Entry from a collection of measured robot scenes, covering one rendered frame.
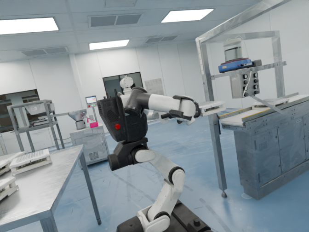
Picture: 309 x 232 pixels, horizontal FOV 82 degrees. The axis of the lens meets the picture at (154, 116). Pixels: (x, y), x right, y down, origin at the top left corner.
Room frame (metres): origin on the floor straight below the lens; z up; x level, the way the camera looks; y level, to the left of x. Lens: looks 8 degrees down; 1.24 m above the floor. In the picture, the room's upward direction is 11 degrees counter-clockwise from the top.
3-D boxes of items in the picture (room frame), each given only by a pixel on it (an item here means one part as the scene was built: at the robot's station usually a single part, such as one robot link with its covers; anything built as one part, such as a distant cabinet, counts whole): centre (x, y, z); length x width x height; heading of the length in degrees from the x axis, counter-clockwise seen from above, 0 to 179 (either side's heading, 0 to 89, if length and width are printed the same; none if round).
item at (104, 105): (1.22, 0.20, 1.12); 0.34 x 0.30 x 0.36; 23
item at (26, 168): (1.34, 1.00, 0.87); 0.24 x 0.24 x 0.02; 32
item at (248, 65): (1.60, -0.79, 1.32); 0.21 x 0.20 x 0.09; 22
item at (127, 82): (1.23, 0.15, 1.32); 0.10 x 0.07 x 0.09; 23
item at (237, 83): (1.51, -0.81, 1.14); 0.22 x 0.11 x 0.20; 112
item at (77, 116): (3.68, 1.48, 0.95); 0.49 x 0.36 x 0.37; 108
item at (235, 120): (1.85, -1.30, 0.81); 1.35 x 0.25 x 0.05; 112
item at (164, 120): (1.43, -0.10, 1.02); 0.11 x 0.11 x 0.11; 16
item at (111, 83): (6.51, 0.86, 1.43); 1.38 x 0.01 x 1.16; 108
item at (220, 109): (1.49, -0.43, 0.99); 0.24 x 0.24 x 0.02; 24
